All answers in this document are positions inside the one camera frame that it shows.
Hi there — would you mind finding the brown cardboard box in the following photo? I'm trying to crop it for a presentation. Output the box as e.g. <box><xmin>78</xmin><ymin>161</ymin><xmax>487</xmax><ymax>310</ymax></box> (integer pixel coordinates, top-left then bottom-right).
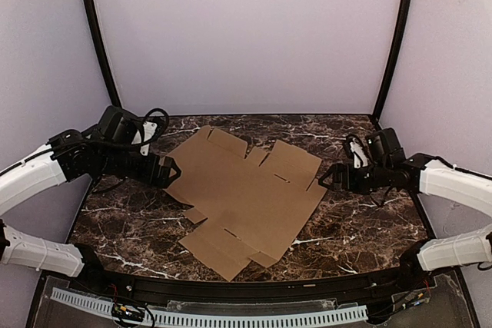
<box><xmin>166</xmin><ymin>126</ymin><xmax>326</xmax><ymax>281</ymax></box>

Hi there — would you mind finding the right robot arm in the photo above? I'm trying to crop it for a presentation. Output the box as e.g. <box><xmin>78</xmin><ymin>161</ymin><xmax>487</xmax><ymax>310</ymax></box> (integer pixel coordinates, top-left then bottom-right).
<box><xmin>318</xmin><ymin>128</ymin><xmax>491</xmax><ymax>290</ymax></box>

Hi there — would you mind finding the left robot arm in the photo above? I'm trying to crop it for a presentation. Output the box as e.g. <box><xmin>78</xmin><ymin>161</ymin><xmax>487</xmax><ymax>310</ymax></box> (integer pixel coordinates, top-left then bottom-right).
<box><xmin>1</xmin><ymin>105</ymin><xmax>181</xmax><ymax>277</ymax></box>

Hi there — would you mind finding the small green circuit board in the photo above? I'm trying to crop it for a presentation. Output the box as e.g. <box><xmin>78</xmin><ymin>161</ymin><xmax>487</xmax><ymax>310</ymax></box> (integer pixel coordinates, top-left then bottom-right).
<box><xmin>111</xmin><ymin>303</ymin><xmax>145</xmax><ymax>322</ymax></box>

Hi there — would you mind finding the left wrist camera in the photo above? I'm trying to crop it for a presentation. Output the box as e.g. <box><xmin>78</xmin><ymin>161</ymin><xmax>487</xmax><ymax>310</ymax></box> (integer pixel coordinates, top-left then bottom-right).
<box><xmin>140</xmin><ymin>121</ymin><xmax>158</xmax><ymax>156</ymax></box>

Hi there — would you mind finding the black front rail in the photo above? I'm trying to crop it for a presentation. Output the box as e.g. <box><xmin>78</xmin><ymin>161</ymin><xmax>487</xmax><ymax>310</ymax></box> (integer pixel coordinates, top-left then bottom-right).
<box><xmin>72</xmin><ymin>257</ymin><xmax>451</xmax><ymax>305</ymax></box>

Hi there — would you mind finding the white slotted cable duct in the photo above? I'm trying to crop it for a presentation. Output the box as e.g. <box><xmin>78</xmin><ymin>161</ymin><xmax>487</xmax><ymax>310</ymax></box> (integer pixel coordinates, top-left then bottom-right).
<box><xmin>50</xmin><ymin>287</ymin><xmax>368</xmax><ymax>327</ymax></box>

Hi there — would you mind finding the left black frame post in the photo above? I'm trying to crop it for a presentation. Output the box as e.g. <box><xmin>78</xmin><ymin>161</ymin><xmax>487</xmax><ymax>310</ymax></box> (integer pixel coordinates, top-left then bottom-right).
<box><xmin>83</xmin><ymin>0</ymin><xmax>122</xmax><ymax>108</ymax></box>

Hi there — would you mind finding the black frame post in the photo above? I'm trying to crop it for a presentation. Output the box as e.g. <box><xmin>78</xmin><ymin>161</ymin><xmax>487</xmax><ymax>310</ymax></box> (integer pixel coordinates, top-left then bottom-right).
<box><xmin>83</xmin><ymin>0</ymin><xmax>122</xmax><ymax>108</ymax></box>
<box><xmin>371</xmin><ymin>0</ymin><xmax>411</xmax><ymax>126</ymax></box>

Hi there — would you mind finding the right black frame post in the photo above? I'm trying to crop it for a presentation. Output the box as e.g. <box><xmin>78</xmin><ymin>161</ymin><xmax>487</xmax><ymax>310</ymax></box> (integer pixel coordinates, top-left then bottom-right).
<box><xmin>371</xmin><ymin>0</ymin><xmax>411</xmax><ymax>126</ymax></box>

